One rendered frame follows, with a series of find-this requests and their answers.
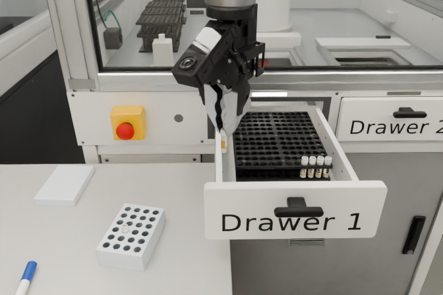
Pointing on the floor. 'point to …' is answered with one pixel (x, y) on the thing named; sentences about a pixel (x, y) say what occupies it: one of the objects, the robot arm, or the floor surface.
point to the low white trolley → (85, 248)
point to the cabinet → (253, 277)
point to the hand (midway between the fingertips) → (221, 129)
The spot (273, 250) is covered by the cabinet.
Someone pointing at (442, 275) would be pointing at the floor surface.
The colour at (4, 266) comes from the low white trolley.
